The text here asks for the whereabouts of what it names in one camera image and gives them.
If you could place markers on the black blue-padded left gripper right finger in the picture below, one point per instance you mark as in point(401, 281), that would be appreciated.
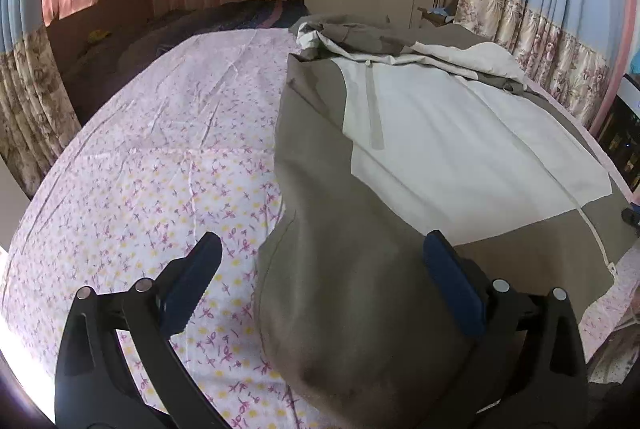
point(526, 366)

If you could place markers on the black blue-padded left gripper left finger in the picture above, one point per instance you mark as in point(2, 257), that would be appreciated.
point(116, 366)

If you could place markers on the olive and white jacket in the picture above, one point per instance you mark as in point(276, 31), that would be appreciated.
point(384, 136)

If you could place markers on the black appliance at right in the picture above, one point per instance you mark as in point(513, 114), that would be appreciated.
point(620, 134)

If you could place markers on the white board at left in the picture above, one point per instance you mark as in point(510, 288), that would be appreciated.
point(13, 205)

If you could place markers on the pink floral bed sheet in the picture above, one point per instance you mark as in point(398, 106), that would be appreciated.
point(184, 149)

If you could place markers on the wooden bedside cabinet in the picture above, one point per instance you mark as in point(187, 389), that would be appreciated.
point(437, 17)

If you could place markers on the left blue floral curtain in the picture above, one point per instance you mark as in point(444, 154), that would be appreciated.
point(37, 119)

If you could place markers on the bed with maroon base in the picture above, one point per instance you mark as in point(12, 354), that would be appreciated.
point(94, 74)

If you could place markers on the yellow toy on bed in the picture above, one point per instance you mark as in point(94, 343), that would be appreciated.
point(96, 36)

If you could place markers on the striped blue pink blanket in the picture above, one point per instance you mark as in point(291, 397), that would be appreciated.
point(176, 26)

